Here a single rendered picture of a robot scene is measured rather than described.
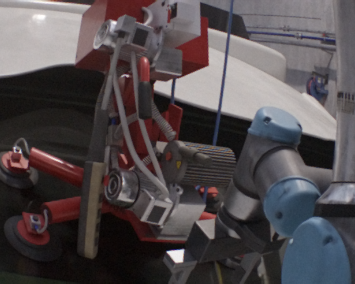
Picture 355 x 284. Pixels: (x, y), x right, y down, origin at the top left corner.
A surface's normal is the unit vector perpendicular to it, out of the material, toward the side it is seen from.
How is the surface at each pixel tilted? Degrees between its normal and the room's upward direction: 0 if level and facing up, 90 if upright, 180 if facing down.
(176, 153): 90
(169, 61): 73
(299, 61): 90
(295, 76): 90
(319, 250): 97
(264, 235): 25
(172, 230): 116
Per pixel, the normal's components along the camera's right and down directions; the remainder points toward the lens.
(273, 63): 0.73, 0.17
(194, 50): 0.51, -0.16
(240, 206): -0.55, 0.24
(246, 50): 0.51, 0.15
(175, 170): -0.86, -0.12
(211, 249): 0.45, 0.53
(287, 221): 0.18, 0.51
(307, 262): -0.96, -0.02
